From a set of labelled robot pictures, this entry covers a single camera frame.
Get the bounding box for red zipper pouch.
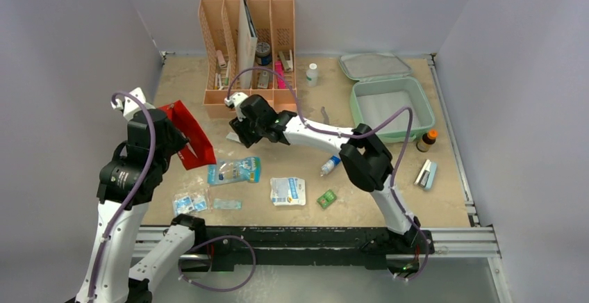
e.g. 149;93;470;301
159;100;217;170

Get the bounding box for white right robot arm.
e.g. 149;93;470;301
224;92;424;252

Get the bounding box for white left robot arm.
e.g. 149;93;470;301
72;108;207;302

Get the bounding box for small green medicine box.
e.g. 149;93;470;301
317;189;338;210

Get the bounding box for small grey box organizer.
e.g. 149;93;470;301
257;70;271;89

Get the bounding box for peach desk organizer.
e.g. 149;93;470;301
199;0;297;119

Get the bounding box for blue cotton swab bag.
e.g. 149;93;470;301
207;156;262;186

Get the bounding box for pink item in organizer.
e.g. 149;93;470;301
274;60;287;89

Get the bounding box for grey stapler in organizer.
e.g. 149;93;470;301
278;49;294;72

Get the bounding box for dark round jar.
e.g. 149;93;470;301
255;42;272;66

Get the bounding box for pink tube in organizer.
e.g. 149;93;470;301
216;50;227;68

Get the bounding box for small white bottle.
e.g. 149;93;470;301
306;63;319;87

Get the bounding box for white gauze dressing packet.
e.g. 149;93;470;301
270;177;306;206

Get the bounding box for white board in organizer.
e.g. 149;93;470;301
237;0;258;72

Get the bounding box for clear bag blue packets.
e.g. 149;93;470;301
172;192;210;215

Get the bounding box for mint green case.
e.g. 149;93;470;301
338;53;435;141

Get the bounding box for brown bottle orange cap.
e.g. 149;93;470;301
416;129;438;152

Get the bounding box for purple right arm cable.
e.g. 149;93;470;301
225;66;431;284

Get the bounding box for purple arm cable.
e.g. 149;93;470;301
86;90;158;303
225;66;431;284

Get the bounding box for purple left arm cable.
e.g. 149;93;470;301
86;90;158;303

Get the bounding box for black handled scissors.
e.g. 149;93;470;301
320;106;330;124

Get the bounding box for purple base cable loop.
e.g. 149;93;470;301
177;234;256;293

